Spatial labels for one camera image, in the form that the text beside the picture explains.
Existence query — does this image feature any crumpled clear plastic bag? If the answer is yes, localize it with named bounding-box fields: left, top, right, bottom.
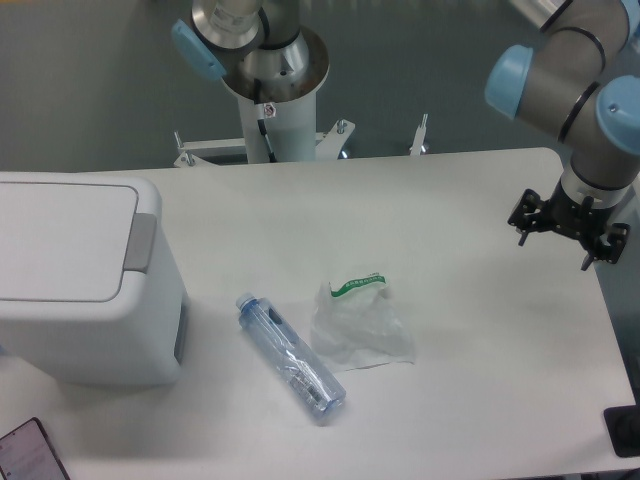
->
left=310, top=271, right=416, bottom=373

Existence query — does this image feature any smartphone with dark case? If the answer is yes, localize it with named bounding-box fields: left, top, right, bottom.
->
left=1, top=417, right=70, bottom=480

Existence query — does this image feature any white push-lid trash can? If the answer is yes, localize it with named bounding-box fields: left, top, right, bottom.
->
left=1, top=172, right=189, bottom=386

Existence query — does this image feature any black cable on pedestal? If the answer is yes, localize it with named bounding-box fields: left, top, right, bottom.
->
left=252, top=78, right=279, bottom=164

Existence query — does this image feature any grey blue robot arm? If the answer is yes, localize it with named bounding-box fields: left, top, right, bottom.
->
left=171, top=1, right=639, bottom=264

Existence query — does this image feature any black clamp at table edge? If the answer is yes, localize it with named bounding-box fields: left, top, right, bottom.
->
left=603, top=405, right=639, bottom=458

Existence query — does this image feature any clear blue plastic bottle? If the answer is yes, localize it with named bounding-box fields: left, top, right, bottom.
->
left=236, top=293, right=346, bottom=424

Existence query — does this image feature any white metal base frame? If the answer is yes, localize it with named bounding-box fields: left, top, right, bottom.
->
left=173, top=113, right=430, bottom=168

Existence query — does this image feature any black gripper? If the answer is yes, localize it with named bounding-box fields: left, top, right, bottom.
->
left=507, top=182, right=630, bottom=271

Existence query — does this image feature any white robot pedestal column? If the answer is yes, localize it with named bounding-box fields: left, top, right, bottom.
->
left=223, top=26, right=329, bottom=164

